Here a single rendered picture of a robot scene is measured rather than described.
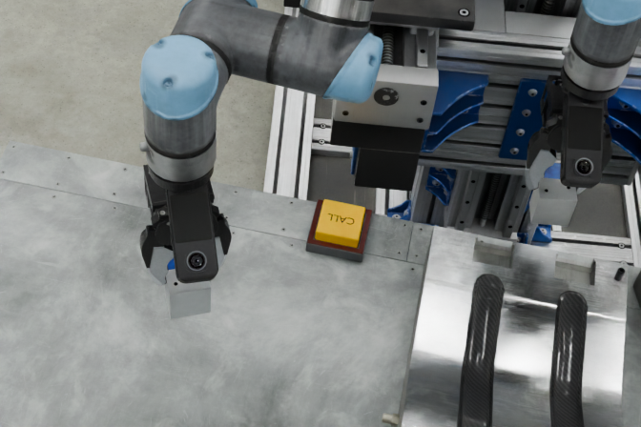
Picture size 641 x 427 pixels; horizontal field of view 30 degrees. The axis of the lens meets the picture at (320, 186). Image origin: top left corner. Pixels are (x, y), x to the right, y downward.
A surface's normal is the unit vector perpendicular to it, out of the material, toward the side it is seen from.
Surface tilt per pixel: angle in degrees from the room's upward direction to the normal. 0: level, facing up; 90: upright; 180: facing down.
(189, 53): 0
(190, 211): 28
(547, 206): 90
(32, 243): 0
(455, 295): 1
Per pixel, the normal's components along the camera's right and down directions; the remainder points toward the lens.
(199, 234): 0.15, -0.18
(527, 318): 0.07, -0.59
